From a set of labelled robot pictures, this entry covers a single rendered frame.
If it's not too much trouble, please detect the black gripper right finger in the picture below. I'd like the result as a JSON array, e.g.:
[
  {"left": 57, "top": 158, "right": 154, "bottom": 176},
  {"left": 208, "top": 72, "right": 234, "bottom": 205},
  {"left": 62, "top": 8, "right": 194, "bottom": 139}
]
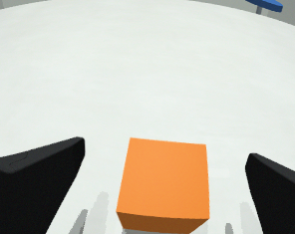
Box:
[{"left": 244, "top": 152, "right": 295, "bottom": 234}]

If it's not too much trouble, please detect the orange block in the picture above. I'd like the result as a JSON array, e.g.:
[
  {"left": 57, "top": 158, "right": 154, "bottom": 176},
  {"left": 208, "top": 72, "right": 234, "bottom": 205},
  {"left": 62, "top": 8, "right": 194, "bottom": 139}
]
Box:
[{"left": 117, "top": 137, "right": 209, "bottom": 234}]

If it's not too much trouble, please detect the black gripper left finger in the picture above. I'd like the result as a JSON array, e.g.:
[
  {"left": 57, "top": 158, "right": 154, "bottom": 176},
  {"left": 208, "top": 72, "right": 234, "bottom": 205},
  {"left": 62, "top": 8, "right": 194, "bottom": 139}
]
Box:
[{"left": 0, "top": 135, "right": 86, "bottom": 234}]

